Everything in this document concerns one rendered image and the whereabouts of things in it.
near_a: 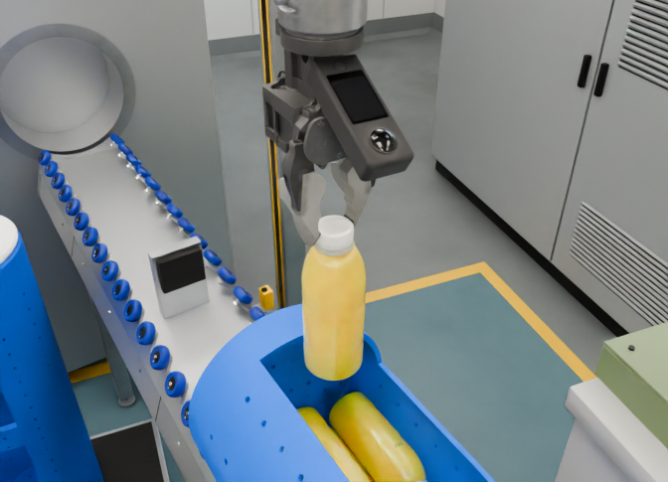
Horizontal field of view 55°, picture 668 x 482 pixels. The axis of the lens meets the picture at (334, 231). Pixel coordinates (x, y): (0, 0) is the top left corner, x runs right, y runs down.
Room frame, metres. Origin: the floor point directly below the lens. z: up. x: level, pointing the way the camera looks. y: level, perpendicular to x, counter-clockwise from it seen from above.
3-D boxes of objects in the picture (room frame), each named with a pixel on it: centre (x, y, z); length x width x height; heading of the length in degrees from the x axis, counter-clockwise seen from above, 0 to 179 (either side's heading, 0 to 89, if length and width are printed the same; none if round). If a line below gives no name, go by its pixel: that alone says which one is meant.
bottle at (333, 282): (0.53, 0.00, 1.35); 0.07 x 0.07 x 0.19
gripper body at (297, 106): (0.56, 0.01, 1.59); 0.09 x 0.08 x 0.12; 32
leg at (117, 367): (1.55, 0.74, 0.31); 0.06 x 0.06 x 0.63; 33
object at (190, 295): (1.00, 0.30, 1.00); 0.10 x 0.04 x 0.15; 123
